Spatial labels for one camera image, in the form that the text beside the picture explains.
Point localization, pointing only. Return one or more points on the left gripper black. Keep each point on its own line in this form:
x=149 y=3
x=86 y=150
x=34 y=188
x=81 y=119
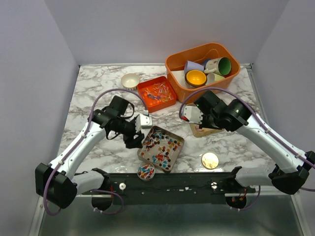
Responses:
x=130 y=142

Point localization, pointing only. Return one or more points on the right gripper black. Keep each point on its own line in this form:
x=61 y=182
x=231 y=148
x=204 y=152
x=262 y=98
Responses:
x=204 y=125

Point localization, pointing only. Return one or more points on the gold tin with popsicle candies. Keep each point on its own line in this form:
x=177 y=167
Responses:
x=202 y=132

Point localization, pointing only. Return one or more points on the brown tray with lollipops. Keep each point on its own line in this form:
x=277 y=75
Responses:
x=161 y=148

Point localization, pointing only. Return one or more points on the clear glass jar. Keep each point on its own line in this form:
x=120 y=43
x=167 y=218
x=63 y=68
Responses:
x=146 y=171

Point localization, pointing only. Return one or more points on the gold round jar lid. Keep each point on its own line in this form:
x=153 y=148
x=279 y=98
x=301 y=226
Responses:
x=210 y=160

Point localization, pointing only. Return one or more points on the orange square candy tray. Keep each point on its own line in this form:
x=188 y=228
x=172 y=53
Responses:
x=157 y=93

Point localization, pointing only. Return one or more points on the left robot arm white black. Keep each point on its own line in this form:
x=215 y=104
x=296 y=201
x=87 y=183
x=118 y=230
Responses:
x=58 y=182

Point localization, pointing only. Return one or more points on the cream cup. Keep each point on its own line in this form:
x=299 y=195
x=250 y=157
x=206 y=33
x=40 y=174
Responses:
x=216 y=78

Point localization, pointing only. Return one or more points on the yellow inside bowl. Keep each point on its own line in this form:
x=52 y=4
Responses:
x=195 y=78

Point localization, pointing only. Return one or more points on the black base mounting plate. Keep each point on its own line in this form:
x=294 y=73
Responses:
x=177 y=188

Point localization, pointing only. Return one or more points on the large orange plastic bin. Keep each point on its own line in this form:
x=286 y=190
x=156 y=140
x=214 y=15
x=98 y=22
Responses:
x=175 y=64

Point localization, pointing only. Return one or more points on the floral mug green inside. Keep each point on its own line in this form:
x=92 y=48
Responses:
x=221 y=66

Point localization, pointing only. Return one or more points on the blue cup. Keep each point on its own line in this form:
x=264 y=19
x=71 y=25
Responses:
x=205 y=62

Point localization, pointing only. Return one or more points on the lavender cup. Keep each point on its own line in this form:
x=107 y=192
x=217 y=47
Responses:
x=190 y=65

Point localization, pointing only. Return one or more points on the white ceramic bowl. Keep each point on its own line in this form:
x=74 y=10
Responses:
x=130 y=81

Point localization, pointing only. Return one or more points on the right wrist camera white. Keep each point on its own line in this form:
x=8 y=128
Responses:
x=192 y=114

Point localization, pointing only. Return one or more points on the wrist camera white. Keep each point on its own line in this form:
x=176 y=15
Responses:
x=192 y=114
x=143 y=122

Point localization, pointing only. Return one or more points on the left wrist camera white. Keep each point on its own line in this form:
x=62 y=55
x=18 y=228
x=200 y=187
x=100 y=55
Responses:
x=143 y=122

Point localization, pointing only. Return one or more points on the aluminium rail frame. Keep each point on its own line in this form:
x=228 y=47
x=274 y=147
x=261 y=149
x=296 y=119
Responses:
x=271 y=214

